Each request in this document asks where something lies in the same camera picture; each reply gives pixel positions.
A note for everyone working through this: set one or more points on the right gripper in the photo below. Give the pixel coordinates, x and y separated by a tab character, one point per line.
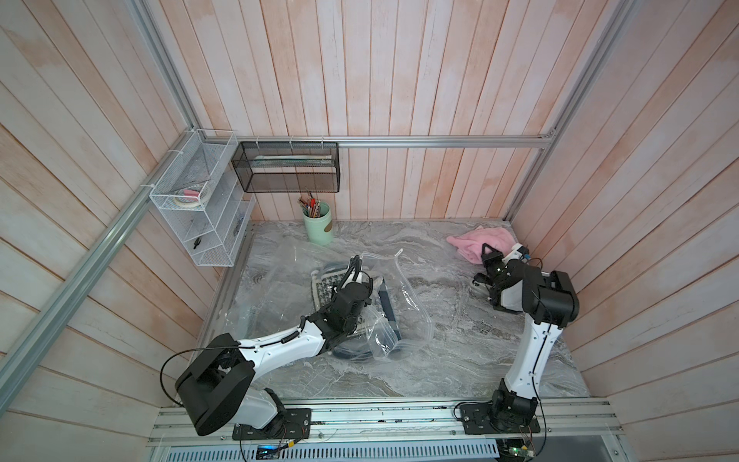
496	257

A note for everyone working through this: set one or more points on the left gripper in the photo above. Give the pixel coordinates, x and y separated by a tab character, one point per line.
369	292

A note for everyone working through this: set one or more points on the pink fleece blanket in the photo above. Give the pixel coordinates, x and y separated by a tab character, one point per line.
469	245

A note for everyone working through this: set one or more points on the black white houndstooth knit blanket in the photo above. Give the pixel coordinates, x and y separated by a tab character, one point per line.
327	280

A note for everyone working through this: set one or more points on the clear plastic vacuum bag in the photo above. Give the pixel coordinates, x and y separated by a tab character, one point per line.
277	294

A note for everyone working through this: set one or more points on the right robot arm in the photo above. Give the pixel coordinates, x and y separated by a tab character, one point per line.
548	303

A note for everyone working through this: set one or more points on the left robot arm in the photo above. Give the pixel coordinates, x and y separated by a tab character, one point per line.
214	389

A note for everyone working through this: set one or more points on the dark blue folded blanket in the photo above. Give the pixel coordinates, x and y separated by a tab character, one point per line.
377	334

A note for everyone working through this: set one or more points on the mint green pencil cup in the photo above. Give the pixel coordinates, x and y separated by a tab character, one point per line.
320	231

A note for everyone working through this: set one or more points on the coloured pencils in cup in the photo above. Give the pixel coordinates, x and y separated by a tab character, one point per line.
312	207

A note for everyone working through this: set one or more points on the tape roll on shelf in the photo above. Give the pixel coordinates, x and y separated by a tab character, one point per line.
190	199

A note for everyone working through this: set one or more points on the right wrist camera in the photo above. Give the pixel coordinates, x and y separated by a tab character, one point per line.
518	252

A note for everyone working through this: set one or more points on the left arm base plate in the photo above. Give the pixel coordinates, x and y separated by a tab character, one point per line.
289	424

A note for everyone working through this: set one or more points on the black mesh wall basket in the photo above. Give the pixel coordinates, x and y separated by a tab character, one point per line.
288	167

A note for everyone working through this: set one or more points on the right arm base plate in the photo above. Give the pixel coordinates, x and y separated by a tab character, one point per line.
481	418

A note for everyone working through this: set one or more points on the aluminium frame rail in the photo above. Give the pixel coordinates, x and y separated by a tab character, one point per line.
443	141

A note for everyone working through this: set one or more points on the white wire mesh shelf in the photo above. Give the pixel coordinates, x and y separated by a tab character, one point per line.
203	159

